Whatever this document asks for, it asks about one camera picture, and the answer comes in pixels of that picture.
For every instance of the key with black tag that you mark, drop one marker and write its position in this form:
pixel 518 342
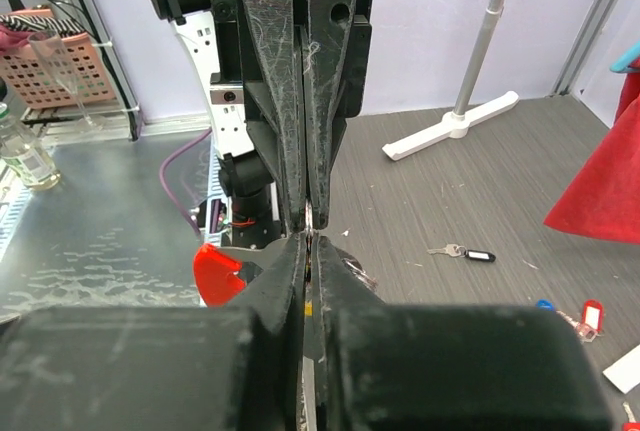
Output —
pixel 459 251

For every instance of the keyring with red tag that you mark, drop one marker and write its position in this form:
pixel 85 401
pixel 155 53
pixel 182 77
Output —
pixel 222 272

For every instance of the key with red tag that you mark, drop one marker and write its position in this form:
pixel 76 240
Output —
pixel 589 326

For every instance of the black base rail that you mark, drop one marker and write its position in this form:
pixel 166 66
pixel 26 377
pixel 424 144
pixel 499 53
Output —
pixel 251 221

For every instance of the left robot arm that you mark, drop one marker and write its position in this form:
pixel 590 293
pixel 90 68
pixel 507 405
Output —
pixel 215 54

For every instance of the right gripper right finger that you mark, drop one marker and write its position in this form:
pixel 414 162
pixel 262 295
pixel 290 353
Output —
pixel 447 367

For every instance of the pink plastic basket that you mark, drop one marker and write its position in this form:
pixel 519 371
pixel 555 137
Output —
pixel 23 73

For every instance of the blue hanger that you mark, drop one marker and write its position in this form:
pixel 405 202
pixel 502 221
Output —
pixel 628 62

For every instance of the clear plastic bottle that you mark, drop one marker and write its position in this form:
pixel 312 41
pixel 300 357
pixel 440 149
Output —
pixel 24 154

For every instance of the clothes rack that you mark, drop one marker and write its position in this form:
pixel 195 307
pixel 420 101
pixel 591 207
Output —
pixel 623 374

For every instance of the key with blue tag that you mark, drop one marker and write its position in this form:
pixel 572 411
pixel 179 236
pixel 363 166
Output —
pixel 545 304

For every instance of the grey cable duct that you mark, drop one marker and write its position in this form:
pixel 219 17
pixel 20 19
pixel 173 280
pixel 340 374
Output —
pixel 12 209

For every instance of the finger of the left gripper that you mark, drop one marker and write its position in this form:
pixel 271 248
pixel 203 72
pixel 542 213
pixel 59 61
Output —
pixel 269 68
pixel 328 29

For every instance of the red shirt on hanger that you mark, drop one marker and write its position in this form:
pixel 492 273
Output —
pixel 602 201

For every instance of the wine glass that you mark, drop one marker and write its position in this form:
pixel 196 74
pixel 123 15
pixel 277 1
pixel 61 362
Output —
pixel 56 61

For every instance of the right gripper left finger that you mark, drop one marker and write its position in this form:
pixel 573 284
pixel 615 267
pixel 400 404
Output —
pixel 233 367

